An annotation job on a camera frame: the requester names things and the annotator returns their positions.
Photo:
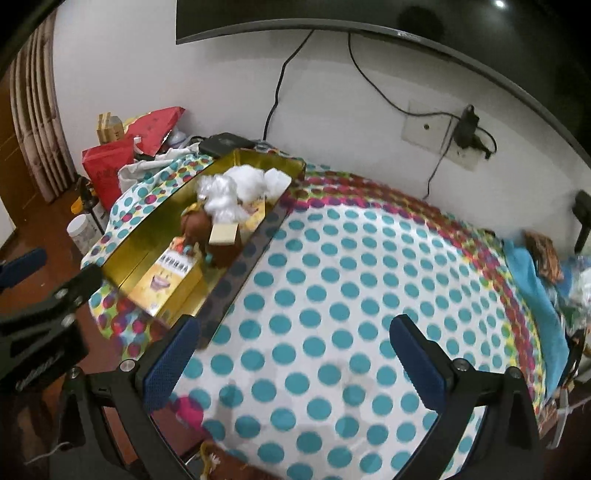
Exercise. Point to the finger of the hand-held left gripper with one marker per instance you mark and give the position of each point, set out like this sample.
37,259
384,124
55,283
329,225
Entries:
23,264
69,291

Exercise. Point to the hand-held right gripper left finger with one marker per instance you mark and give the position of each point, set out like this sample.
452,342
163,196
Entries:
171,364

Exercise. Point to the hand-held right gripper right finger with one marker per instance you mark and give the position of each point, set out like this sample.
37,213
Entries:
418,364

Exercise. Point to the gold metal tin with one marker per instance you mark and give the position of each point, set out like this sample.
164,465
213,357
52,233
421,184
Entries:
138,244

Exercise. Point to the small brown box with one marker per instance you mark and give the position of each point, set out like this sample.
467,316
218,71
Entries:
225,244

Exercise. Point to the brown toy figurine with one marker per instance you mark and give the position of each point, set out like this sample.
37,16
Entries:
194,226

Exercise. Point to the white plastic jar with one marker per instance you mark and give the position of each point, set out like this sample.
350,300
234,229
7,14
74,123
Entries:
83,233

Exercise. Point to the yellow black tool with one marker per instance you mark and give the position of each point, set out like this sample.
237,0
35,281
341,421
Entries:
83,198

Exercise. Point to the polka dot cloth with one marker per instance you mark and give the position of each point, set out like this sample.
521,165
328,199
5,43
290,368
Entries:
346,300

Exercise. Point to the blue cloth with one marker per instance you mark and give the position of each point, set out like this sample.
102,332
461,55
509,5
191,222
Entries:
535,295

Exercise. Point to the white cloth bag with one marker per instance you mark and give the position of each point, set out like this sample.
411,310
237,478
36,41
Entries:
138,168

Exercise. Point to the beige curtain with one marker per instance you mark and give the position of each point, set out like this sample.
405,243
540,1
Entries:
37,115

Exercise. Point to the white plastic rod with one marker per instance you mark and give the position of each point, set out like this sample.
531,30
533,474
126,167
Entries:
565,406

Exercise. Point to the yellow cardboard boxes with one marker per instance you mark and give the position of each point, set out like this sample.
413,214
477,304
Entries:
108,127

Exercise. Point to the brown snack packet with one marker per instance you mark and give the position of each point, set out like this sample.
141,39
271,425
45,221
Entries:
547,256

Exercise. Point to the clear plastic bag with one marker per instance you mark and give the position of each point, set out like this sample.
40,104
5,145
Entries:
577,295

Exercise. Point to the white round container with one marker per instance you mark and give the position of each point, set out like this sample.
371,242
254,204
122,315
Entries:
178,136

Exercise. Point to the black router box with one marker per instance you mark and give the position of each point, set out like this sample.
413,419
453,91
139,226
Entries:
226,143

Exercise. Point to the black plug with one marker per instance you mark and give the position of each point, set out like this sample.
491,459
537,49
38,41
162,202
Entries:
482,147

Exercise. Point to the black power adapter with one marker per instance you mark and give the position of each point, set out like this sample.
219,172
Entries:
466,124

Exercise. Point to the black television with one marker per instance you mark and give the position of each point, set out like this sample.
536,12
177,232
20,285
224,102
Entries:
323,11

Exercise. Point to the black clamp mount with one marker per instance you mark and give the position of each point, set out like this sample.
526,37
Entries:
582,221

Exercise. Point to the white wall socket plate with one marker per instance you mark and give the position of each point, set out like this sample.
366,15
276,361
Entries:
425,131

